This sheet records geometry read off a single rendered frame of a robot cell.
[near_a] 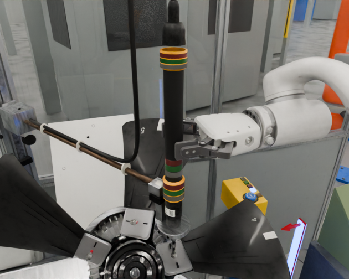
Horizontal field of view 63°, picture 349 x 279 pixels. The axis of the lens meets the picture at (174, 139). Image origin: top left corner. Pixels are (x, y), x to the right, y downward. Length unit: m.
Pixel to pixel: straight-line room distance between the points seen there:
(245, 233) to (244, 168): 0.89
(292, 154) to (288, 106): 1.18
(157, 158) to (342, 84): 0.40
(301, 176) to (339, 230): 0.85
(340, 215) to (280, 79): 0.59
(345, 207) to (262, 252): 0.40
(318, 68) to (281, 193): 1.40
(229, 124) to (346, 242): 0.68
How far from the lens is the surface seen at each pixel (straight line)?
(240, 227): 0.76
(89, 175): 0.90
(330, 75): 0.54
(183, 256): 0.70
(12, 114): 0.97
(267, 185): 1.78
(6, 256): 0.85
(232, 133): 0.50
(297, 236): 0.86
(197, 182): 1.52
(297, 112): 0.59
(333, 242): 1.13
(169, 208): 0.58
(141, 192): 0.67
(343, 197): 1.05
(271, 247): 0.76
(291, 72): 0.58
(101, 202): 0.89
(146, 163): 0.69
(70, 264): 0.79
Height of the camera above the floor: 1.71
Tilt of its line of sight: 27 degrees down
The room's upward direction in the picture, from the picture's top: straight up
